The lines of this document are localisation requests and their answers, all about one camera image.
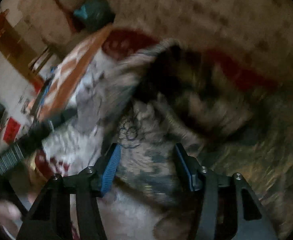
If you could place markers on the white cardboard box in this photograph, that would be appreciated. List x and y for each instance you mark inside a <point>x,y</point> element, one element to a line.
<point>15,92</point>

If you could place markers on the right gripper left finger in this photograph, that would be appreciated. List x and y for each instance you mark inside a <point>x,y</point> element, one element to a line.
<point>49,217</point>

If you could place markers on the dark teal bag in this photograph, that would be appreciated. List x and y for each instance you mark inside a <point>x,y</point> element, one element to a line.
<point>94,14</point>

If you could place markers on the red white patterned blanket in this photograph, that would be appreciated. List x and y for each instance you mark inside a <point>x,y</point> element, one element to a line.
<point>84,104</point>

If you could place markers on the beige spotted bed sheet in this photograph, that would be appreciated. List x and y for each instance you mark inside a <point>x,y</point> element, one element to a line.
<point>251,42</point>

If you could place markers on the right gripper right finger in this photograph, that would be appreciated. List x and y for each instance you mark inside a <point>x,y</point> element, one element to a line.
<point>225,207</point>

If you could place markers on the grey patterned small garment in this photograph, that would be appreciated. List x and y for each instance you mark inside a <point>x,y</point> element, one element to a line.
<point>157,97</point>

